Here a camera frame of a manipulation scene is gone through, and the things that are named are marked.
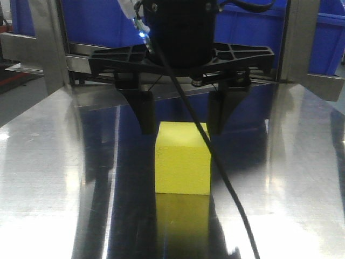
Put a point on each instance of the blue plastic bin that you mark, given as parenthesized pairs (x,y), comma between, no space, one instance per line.
(99,23)
(237,26)
(328,44)

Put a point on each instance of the yellow foam block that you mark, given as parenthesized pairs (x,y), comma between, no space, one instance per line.
(182,160)

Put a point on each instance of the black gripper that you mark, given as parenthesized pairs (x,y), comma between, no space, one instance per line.
(178,39)

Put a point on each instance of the blue bin far left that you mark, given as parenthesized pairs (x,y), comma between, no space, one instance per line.
(21,18)

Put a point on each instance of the blue plastic bin left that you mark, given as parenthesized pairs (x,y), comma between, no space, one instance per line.
(99,23)

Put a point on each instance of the blue plastic bin right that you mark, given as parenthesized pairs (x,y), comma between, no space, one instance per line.
(328,44)

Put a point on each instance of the blue plastic bin middle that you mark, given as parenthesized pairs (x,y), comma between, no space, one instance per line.
(237,26)

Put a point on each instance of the stainless steel shelf frame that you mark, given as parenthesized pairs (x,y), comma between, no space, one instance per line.
(51,47)

